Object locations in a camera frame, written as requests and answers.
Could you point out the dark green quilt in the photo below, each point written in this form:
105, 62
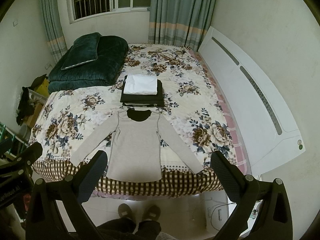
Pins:
104, 71

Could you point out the black folded clothes stack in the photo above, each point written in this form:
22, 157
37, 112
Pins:
143, 100

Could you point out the white headboard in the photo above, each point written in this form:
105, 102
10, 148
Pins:
267, 126

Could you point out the right grey slipper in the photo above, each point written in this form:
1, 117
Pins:
152, 213

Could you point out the white wall socket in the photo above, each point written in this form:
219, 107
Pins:
15, 22

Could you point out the green right curtain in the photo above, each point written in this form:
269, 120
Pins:
180, 22

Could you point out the green curtain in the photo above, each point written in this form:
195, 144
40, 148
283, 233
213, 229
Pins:
180, 22
54, 33

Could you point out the beige long-sleeve shirt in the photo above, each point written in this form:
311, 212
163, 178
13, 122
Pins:
136, 146

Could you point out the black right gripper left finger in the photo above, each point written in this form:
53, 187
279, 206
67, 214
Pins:
44, 220

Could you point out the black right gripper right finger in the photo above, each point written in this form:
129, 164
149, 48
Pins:
274, 220

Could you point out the green plastic rack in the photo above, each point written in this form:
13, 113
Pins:
11, 144

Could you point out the dark green pillow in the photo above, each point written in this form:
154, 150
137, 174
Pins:
84, 50

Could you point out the white folded garment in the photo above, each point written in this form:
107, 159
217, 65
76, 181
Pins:
140, 85

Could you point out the green left curtain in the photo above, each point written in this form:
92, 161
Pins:
54, 33

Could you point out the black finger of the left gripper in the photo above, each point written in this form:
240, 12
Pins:
16, 178

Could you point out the yellow cardboard box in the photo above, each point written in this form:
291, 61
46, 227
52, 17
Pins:
38, 95

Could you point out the black clothes on box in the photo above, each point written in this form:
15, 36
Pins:
23, 108

